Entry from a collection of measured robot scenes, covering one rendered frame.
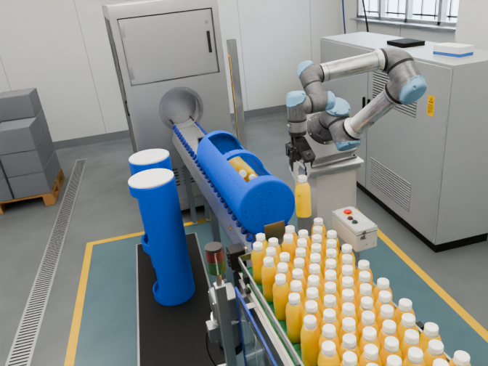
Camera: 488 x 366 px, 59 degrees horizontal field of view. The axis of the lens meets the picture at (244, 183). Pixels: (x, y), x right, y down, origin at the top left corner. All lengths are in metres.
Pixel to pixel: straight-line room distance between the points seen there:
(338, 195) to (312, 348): 1.10
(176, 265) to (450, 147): 2.04
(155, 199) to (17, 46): 4.77
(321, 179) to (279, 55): 5.07
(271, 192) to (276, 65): 5.35
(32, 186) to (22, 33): 2.52
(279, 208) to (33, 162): 3.62
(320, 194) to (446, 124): 1.24
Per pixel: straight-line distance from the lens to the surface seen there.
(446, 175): 3.40
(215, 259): 1.45
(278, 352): 1.58
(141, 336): 2.87
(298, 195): 1.79
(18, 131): 5.10
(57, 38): 6.91
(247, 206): 1.96
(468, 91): 3.26
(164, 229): 2.68
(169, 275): 2.87
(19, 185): 5.31
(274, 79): 7.24
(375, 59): 1.89
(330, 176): 2.29
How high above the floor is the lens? 2.04
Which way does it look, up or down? 25 degrees down
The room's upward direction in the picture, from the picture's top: 6 degrees counter-clockwise
